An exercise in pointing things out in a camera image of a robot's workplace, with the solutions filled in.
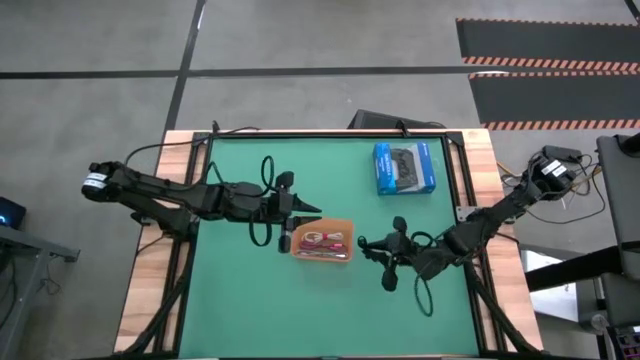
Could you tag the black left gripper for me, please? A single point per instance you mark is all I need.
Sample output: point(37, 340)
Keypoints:
point(282, 207)

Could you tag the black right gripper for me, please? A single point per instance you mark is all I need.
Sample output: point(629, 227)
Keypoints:
point(400, 249)

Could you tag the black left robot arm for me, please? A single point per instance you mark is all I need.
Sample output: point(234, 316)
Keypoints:
point(150, 187)

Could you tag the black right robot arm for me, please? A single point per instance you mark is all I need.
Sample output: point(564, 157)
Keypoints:
point(480, 225)

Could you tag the orange translucent plastic bin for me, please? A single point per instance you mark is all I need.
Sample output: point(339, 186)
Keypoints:
point(348, 235)

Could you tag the blue game controller box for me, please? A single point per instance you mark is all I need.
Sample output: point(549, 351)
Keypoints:
point(382, 175)

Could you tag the green table mat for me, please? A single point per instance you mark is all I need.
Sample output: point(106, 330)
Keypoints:
point(325, 310)

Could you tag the black monitor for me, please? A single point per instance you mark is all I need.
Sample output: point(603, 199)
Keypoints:
point(380, 120)

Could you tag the black metal bar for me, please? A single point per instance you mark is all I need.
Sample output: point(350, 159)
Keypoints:
point(570, 270)

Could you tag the black power adapter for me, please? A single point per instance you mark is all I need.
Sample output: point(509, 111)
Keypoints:
point(560, 151)

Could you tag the black hazard-striped floor mat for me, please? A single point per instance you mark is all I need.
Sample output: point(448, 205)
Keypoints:
point(550, 40)
point(550, 97)

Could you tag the grey equipment stand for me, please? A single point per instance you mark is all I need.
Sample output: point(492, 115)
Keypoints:
point(622, 200)

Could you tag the grey metal desk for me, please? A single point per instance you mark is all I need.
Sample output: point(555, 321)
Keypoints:
point(30, 242)

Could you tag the black device blue light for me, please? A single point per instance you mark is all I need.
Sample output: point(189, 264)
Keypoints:
point(11, 212)

